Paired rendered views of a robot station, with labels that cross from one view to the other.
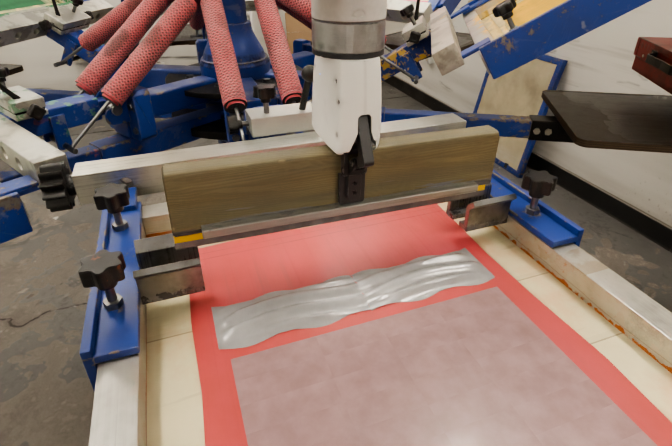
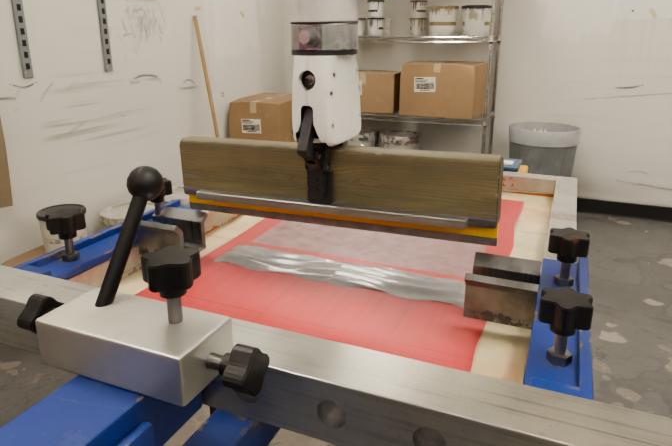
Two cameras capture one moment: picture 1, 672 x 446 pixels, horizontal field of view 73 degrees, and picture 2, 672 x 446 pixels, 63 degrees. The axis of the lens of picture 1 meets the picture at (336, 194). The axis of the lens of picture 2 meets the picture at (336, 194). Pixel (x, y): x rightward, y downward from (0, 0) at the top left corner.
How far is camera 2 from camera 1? 1.04 m
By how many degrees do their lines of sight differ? 118
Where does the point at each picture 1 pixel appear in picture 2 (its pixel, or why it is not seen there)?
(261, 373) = (456, 267)
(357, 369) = (396, 249)
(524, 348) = (298, 225)
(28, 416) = not seen: outside the picture
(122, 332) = (555, 266)
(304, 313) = (397, 274)
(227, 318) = (460, 291)
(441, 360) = (346, 236)
